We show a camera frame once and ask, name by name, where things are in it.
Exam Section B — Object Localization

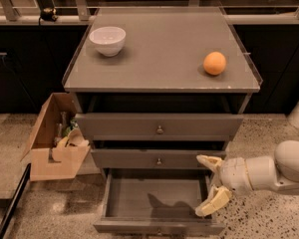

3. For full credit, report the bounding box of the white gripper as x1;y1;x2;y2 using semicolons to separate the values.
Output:
195;154;249;217

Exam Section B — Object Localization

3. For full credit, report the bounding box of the grey bottom drawer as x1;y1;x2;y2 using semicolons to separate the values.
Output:
95;168;225;236

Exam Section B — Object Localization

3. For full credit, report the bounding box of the grey drawer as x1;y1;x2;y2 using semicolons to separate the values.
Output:
95;168;225;236
76;113;242;141
92;140;226;169

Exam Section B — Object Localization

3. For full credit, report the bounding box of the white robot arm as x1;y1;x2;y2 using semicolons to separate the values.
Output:
195;140;299;217

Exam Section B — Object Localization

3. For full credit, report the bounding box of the grey middle drawer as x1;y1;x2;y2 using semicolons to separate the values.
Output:
92;140;226;169

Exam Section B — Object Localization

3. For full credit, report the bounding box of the grey drawer cabinet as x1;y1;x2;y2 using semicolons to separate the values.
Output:
63;7;261;173

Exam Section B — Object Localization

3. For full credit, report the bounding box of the grey top drawer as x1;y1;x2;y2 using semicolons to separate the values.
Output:
76;113;242;141

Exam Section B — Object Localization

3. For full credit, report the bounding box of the orange fruit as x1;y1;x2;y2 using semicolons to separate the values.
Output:
203;52;226;76

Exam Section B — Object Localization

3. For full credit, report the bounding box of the open cardboard box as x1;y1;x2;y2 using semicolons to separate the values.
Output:
21;93;91;181

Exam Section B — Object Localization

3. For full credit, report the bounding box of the white ceramic bowl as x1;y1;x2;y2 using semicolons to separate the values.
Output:
89;26;127;57

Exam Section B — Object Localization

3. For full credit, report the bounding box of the black bar on floor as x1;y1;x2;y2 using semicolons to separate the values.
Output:
0;163;31;239

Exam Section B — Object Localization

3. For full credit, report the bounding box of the small black device on ledge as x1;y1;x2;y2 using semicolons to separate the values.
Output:
40;7;58;22

